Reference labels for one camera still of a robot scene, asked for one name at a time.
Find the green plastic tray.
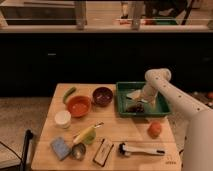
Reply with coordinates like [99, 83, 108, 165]
[116, 82, 171, 117]

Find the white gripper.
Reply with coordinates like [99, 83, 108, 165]
[141, 83, 158, 109]

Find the white cup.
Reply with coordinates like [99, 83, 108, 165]
[54, 110, 71, 129]

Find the green pepper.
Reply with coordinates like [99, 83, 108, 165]
[63, 87, 76, 104]

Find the black stand left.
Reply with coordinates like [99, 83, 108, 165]
[20, 130, 34, 171]

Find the orange bowl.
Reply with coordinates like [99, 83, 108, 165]
[66, 96, 91, 117]

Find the orange fruit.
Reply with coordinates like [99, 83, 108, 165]
[148, 121, 162, 138]

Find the white handled dish brush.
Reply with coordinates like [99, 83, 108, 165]
[119, 143, 165, 156]

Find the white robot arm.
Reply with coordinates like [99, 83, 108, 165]
[141, 68, 213, 171]

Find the dark red grapes bunch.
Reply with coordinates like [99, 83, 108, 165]
[126, 103, 144, 113]

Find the blue sponge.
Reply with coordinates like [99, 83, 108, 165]
[50, 137, 70, 161]

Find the white triangular cloth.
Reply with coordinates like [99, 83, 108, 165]
[127, 90, 142, 100]

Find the dark maroon bowl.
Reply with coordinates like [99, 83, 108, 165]
[92, 87, 113, 107]

